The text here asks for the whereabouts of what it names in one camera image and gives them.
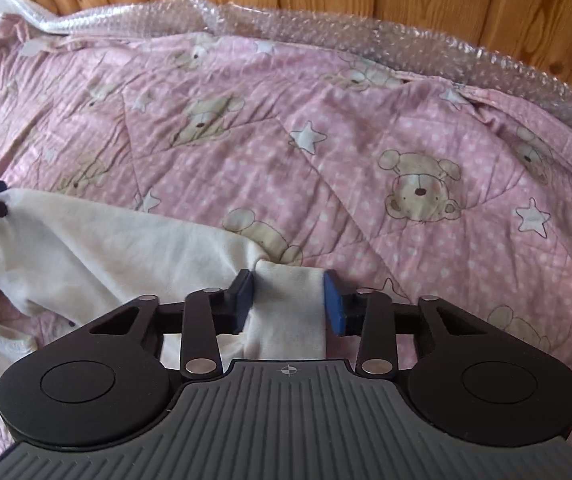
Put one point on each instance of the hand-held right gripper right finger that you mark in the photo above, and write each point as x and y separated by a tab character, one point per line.
333	305

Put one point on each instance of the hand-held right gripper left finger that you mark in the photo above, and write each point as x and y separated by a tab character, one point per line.
243	302

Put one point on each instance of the cream baby garment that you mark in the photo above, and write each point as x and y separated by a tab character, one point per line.
116	250

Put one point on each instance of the pink bear printed blanket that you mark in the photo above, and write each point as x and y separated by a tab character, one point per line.
316	185

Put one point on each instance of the clear bubble wrap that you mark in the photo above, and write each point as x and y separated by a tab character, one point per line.
316	25

